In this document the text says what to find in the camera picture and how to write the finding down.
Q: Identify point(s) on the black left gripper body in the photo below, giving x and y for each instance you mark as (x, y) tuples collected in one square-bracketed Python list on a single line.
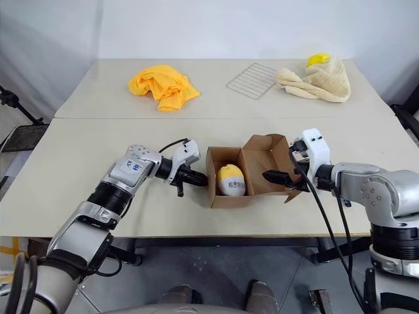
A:
[(185, 176)]

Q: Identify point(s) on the black upright post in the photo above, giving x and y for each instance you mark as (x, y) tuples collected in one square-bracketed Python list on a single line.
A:
[(370, 286)]

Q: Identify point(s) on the crumpled yellow cloth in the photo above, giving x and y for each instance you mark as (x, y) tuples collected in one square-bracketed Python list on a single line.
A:
[(163, 85)]

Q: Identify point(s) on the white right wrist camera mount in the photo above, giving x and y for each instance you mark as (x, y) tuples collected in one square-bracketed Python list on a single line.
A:
[(316, 150)]

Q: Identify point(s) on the black tripod stand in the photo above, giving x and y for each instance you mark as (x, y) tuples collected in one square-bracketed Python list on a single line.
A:
[(19, 106)]

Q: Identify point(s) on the yellow white plush item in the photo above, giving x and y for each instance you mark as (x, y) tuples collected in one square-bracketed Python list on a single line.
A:
[(231, 181)]

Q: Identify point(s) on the black table leg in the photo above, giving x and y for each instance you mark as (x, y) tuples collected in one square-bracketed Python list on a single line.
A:
[(131, 253), (340, 248)]

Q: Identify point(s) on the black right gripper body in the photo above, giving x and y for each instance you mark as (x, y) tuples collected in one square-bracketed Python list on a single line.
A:
[(296, 179)]

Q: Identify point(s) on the dark rounded shape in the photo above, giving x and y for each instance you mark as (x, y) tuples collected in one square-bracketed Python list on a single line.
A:
[(262, 294), (178, 296)]

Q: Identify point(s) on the brown metal bracket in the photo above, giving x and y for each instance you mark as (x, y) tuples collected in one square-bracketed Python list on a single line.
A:
[(319, 301)]

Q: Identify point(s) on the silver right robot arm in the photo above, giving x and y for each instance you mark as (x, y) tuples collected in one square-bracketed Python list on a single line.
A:
[(376, 183)]

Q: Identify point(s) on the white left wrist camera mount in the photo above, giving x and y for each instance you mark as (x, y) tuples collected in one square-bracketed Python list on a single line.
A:
[(186, 153)]

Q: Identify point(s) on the beige knitted towel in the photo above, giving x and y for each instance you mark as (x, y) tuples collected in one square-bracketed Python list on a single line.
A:
[(324, 83)]

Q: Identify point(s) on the dark textured floor plate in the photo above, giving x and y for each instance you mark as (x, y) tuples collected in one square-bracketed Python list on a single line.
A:
[(23, 137)]

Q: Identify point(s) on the brown cardboard box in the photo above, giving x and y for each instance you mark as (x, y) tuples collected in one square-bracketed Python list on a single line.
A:
[(229, 200)]

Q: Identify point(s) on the small yellow plastic object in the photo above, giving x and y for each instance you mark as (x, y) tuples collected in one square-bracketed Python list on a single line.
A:
[(317, 59)]

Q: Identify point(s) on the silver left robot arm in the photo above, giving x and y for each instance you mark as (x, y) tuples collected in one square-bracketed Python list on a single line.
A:
[(131, 167)]

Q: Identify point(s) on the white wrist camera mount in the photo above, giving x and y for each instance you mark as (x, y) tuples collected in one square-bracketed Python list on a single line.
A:
[(186, 153), (316, 150)]

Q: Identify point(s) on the black metal frame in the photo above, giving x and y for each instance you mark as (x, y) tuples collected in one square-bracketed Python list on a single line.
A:
[(406, 117)]

